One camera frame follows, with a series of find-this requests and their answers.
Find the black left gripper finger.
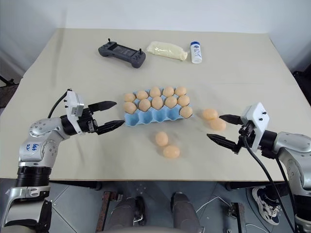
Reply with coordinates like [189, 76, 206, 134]
[87, 100, 118, 113]
[96, 119, 126, 135]

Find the blue egg tray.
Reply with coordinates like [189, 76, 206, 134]
[123, 92, 196, 128]

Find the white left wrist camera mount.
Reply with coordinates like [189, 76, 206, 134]
[64, 89, 86, 134]

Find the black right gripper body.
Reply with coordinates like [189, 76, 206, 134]
[236, 120, 256, 154]

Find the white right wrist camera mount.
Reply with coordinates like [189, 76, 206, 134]
[242, 102, 271, 153]

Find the white floor cable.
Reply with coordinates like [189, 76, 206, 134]
[196, 194, 229, 212]

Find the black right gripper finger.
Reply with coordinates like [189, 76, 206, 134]
[218, 114, 244, 126]
[206, 133, 241, 153]

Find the white and black sneaker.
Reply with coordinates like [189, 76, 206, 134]
[251, 186, 282, 224]

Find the white bottle with blue print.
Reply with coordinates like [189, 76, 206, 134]
[190, 41, 204, 65]

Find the dark rounded grey shape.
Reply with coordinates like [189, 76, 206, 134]
[112, 196, 147, 233]
[172, 191, 205, 233]

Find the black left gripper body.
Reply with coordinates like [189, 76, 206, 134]
[78, 107, 100, 134]

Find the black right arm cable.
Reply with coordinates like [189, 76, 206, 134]
[242, 126, 301, 233]

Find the grey handheld remote controller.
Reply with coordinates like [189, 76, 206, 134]
[98, 38, 147, 69]

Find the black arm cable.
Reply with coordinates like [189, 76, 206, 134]
[242, 126, 301, 233]
[47, 88, 73, 119]

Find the rusty brown metal bar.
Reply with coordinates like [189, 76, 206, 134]
[95, 191, 122, 233]
[227, 202, 246, 233]

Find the black object at room edge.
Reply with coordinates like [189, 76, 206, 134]
[292, 69, 311, 86]

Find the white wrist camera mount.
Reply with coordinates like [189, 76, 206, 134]
[242, 102, 271, 153]
[64, 89, 86, 134]

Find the black table frame bar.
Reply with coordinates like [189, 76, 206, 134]
[49, 180, 103, 191]
[225, 182, 289, 192]

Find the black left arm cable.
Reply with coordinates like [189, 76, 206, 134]
[47, 88, 73, 119]

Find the black tripod leg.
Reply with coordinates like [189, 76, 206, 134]
[0, 74, 18, 88]

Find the clear bag of white powder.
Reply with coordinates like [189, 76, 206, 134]
[146, 41, 189, 62]

